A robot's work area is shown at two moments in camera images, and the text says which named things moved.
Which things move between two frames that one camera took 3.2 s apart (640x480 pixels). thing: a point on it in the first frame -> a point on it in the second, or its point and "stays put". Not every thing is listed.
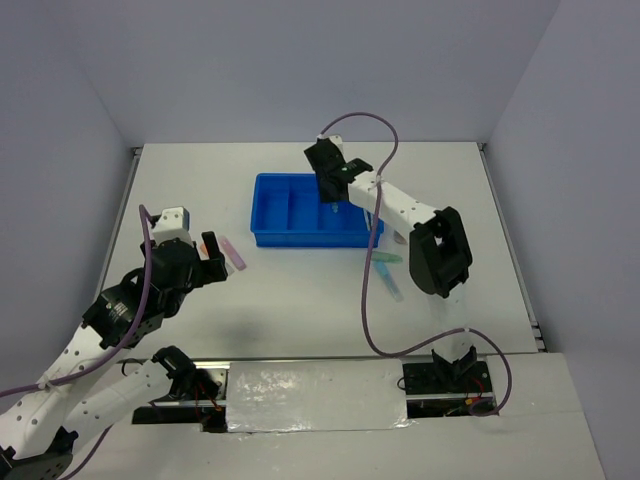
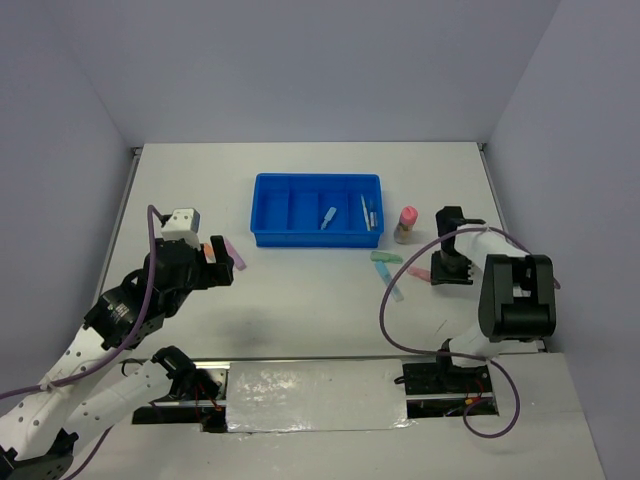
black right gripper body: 324,195 -> 450,266
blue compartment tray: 287,211 stays put
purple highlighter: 236,259 stays put
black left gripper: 214,268 stays put
